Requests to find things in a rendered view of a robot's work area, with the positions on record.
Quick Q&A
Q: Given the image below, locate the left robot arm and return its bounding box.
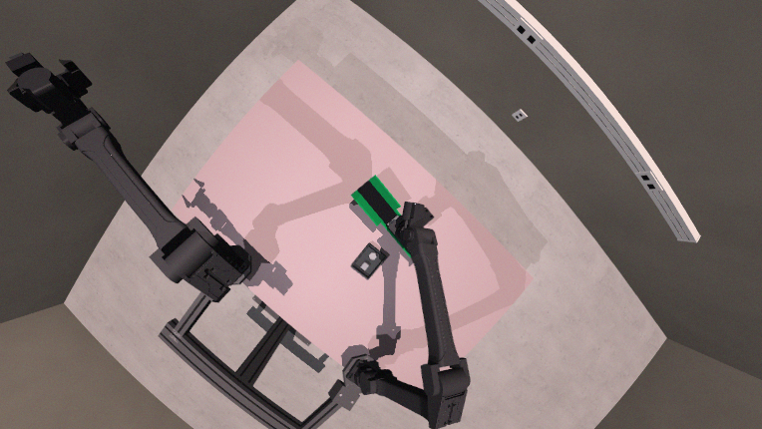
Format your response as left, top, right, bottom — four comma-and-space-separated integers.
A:
5, 53, 248, 301

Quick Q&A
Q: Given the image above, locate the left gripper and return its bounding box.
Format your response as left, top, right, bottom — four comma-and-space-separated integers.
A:
7, 59, 92, 114

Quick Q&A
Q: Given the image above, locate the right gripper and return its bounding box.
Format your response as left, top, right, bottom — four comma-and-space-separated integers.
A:
388, 215, 407, 248

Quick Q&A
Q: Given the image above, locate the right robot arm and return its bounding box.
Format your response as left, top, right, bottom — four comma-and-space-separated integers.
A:
346, 202, 471, 429

